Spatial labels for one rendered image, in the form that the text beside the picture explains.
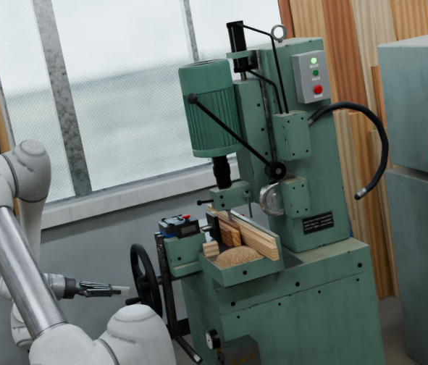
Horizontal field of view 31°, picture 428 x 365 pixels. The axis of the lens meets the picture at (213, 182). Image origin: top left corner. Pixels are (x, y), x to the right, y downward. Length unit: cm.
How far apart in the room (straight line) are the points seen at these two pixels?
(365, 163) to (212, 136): 169
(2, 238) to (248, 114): 96
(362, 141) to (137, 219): 123
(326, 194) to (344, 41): 162
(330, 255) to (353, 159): 145
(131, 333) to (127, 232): 204
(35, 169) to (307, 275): 99
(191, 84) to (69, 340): 99
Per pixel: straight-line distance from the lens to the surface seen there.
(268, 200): 264
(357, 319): 282
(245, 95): 263
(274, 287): 263
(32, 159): 223
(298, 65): 261
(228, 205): 270
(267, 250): 245
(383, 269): 433
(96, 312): 411
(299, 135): 259
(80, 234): 398
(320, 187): 275
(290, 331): 271
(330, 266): 270
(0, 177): 221
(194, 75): 257
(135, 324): 202
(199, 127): 260
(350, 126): 408
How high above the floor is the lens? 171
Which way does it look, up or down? 13 degrees down
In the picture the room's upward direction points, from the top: 10 degrees counter-clockwise
